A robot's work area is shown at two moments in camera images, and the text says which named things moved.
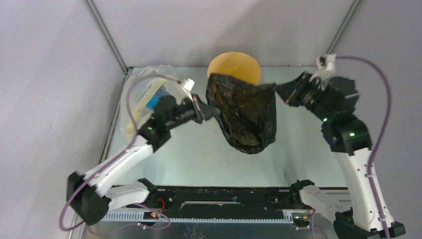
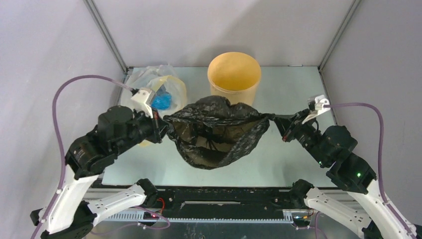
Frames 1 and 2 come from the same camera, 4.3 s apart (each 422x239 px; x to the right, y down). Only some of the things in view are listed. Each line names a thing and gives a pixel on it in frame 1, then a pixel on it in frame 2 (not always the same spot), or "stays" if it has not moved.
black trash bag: (248, 112) to (213, 131)
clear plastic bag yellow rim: (139, 85) stays
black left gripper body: (185, 113) to (145, 128)
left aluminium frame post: (102, 26) stays
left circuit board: (150, 215) stays
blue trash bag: (154, 100) stays
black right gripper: (295, 91) to (289, 126)
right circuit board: (302, 221) stays
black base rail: (224, 202) stays
